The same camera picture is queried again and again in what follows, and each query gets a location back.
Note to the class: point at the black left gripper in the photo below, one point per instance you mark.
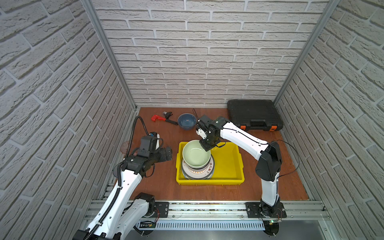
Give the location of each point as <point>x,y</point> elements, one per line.
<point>166,154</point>

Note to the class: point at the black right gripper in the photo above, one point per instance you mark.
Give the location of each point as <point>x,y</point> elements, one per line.
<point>207,147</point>

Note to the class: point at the clear pink plastic cup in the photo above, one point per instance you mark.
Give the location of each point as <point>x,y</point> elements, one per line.
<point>125,147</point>

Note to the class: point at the dark blue glazed bowl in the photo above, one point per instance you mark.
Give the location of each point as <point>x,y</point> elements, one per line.
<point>187,121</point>

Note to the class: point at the pale green ceramic bowl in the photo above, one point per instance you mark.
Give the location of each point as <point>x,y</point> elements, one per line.
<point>195,156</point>

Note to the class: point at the yellow plastic bin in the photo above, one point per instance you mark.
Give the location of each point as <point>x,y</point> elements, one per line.
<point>228,167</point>

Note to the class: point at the white plate teal quatrefoil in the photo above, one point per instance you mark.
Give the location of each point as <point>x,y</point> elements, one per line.
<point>205,174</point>

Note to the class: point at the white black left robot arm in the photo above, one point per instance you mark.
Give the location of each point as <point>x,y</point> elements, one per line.
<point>120,195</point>

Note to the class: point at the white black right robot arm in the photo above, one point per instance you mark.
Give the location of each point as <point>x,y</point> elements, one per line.
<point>267,154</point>

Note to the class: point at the black plastic tool case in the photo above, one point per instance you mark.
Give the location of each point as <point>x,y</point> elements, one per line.
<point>254,115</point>

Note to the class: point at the red small object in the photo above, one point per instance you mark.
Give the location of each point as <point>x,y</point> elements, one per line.
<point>155,118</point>

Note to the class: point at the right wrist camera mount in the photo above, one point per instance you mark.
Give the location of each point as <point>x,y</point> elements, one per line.
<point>203,128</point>

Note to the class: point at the black handled tool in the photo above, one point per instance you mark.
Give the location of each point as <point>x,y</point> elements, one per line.
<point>167,116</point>

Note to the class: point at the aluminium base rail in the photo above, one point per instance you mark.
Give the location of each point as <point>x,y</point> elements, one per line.
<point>199,215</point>

